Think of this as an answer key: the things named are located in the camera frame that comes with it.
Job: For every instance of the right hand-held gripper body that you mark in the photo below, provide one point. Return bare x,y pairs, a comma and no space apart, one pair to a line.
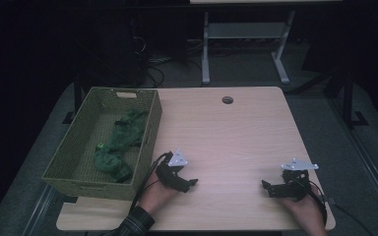
297,185

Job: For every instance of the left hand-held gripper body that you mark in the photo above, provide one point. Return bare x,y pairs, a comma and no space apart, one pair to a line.
169,172

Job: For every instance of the green fleece garment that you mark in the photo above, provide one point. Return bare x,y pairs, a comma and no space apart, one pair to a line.
124,134

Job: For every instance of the green woven basket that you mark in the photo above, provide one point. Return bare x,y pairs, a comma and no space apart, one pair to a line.
88,170

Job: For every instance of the person's right hand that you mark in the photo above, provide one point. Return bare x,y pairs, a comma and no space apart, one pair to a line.
303,209

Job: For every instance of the person's left hand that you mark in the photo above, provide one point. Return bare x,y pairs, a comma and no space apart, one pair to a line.
157,196

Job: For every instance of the grey tape strip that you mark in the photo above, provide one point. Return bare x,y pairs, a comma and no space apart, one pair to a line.
331,200

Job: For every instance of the white metal stand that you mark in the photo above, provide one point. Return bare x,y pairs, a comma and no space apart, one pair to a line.
242,30

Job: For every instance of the metal floor rail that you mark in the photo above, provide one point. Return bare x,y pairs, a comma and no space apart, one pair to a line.
367,164
41,209

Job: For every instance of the black stand post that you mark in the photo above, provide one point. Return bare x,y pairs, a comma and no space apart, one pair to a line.
77,98
348,105

